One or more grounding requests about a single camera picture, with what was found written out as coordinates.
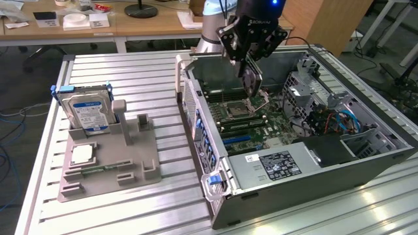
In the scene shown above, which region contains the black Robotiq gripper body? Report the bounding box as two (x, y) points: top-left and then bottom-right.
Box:
(237, 0), (289, 46)

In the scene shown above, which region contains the white paper stack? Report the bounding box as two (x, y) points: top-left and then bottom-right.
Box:
(178, 11), (205, 29)

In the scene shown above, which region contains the wooden cabinet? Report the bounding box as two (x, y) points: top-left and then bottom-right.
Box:
(280, 0), (376, 57)

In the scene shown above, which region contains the brown cardboard box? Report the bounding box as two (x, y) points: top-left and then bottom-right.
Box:
(189, 0), (206, 24)

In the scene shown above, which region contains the silver metal drive cage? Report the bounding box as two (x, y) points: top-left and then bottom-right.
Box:
(282, 52), (353, 118)

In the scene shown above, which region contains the metal socket cover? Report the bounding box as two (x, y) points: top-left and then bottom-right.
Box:
(245, 90), (271, 111)

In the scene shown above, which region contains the CPU socket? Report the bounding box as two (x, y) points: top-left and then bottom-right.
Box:
(225, 100), (254, 121)

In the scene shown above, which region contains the black round lamp base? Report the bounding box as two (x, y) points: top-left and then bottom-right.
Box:
(123, 0), (159, 19)

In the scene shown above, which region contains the RAM stick with label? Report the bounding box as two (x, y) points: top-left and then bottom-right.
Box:
(219, 117), (269, 130)

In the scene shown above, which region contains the green motherboard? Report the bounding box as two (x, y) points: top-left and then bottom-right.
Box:
(205, 82), (314, 156)

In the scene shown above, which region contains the blue expansion slot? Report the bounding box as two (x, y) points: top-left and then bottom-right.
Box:
(223, 136), (253, 145)

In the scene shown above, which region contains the black floor equipment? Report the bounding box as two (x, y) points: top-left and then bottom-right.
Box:
(378, 62), (418, 111)

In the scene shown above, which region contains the plain white box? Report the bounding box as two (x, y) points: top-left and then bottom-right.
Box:
(89, 13), (110, 29)

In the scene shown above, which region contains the red packet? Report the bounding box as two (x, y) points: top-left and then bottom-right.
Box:
(94, 2), (113, 13)

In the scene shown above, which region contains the black plastic cover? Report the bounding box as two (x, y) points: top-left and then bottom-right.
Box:
(300, 135), (358, 168)

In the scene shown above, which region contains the grey metal disk bay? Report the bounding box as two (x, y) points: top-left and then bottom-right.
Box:
(340, 127), (398, 160)

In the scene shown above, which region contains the white box with tape roll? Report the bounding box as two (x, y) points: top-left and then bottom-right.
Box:
(63, 13), (91, 31)

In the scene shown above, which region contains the hard disk with blue label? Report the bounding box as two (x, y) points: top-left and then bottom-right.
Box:
(60, 90), (114, 136)

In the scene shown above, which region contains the blue plastic disk caddy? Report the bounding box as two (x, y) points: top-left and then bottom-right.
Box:
(51, 82), (115, 108)

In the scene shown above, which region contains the grey plastic parts rack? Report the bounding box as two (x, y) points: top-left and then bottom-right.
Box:
(58, 99), (163, 204)

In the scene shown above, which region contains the grey power supply unit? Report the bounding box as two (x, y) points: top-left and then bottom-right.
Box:
(227, 143), (328, 193)

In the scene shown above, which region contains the black and white box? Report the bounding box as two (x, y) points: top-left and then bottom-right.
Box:
(32, 11), (60, 28)

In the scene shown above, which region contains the light wooden desk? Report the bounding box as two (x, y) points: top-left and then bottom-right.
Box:
(0, 0), (296, 47)

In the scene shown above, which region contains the black chair base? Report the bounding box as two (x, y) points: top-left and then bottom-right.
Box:
(18, 43), (99, 73)

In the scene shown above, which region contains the silver CPU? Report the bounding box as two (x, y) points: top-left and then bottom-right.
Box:
(71, 144), (94, 165)

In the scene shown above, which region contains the green RAM stick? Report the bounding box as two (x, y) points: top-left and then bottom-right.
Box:
(81, 165), (119, 174)

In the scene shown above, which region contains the dark grey PC case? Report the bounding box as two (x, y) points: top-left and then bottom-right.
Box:
(175, 44), (418, 231)

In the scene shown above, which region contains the clear plastic bag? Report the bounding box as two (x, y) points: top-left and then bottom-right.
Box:
(0, 0), (30, 22)

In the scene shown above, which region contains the black cable over case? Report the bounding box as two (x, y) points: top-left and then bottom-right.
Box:
(284, 36), (333, 56)

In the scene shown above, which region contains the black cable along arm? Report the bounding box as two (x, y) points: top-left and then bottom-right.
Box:
(218, 0), (230, 28)

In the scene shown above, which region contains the white table frame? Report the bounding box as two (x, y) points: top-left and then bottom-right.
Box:
(358, 0), (418, 67)

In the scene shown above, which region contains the red wire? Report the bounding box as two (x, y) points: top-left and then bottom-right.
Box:
(324, 114), (338, 134)

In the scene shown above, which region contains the blue SATA wire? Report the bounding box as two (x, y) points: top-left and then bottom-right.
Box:
(338, 110), (362, 134)

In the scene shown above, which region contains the white floor cable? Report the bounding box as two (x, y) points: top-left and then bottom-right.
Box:
(0, 102), (51, 118)

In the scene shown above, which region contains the blue floor cable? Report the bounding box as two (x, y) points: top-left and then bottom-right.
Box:
(0, 115), (30, 211)

